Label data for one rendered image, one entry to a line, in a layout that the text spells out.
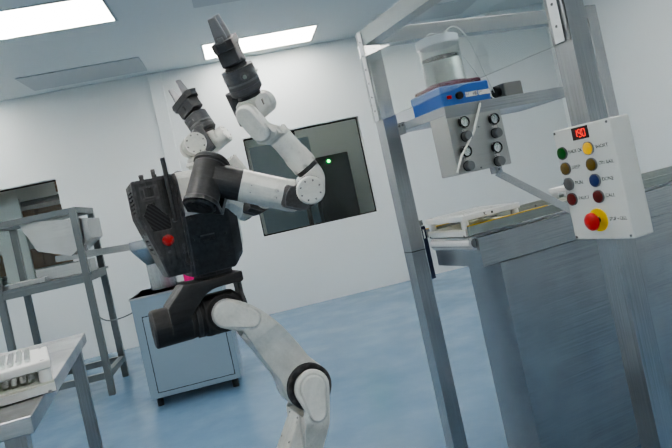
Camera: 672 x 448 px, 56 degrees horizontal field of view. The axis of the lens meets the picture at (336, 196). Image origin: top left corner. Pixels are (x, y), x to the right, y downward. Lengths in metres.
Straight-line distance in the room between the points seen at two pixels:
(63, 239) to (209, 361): 1.64
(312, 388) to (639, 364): 0.91
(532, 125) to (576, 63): 6.48
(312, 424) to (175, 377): 2.68
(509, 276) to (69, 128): 5.92
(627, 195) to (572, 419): 1.25
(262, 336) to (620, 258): 1.01
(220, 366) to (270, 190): 2.99
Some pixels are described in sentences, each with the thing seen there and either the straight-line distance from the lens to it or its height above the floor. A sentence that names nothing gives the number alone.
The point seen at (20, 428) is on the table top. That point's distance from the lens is 1.43.
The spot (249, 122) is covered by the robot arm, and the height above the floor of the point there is 1.39.
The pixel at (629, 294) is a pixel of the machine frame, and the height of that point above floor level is 0.79.
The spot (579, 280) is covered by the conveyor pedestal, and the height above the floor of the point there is 0.66.
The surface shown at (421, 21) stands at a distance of 2.07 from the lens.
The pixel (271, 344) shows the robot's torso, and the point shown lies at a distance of 1.98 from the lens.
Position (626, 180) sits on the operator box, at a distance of 1.47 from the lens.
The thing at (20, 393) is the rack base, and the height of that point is 0.89.
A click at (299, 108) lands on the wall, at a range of 7.33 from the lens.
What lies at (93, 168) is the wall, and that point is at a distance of 7.40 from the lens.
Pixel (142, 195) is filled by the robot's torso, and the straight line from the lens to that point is 1.85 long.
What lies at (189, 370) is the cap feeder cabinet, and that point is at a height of 0.20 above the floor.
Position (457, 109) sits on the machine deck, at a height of 1.35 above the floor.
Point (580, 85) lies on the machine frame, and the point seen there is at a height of 1.28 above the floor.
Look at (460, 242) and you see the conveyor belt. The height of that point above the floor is 0.91.
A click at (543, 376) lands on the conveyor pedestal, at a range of 2.43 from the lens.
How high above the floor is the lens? 1.16
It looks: level
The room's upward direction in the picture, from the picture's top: 12 degrees counter-clockwise
